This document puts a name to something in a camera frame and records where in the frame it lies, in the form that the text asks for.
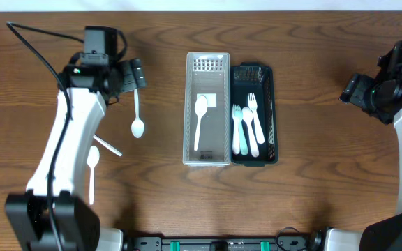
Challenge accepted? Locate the pale green plastic spoon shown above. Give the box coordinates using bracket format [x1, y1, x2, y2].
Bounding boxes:
[131, 89, 144, 138]

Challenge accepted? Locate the white plastic spoon long handle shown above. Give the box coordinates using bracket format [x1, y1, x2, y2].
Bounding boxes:
[194, 96, 208, 151]

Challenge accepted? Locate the white plastic utensil handle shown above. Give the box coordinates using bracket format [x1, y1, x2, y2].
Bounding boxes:
[248, 93, 265, 144]

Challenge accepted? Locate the white plastic fork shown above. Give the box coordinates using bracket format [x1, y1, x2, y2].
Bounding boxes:
[232, 105, 240, 155]

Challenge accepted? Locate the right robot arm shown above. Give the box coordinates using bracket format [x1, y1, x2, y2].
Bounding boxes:
[306, 40, 402, 250]

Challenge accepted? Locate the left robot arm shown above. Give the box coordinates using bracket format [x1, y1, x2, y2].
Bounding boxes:
[5, 26, 147, 250]

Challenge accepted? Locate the clear perforated plastic basket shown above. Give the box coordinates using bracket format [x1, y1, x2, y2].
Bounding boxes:
[182, 52, 232, 167]

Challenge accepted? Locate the black perforated plastic basket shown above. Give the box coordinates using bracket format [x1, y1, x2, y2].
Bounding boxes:
[230, 63, 278, 167]

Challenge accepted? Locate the white spoon in black basket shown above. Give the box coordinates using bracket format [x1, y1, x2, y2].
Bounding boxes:
[242, 107, 259, 158]

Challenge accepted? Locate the black cable left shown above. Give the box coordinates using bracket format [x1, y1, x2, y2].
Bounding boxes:
[5, 21, 85, 251]

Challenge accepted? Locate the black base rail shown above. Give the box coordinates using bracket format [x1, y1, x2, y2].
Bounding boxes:
[121, 227, 326, 251]

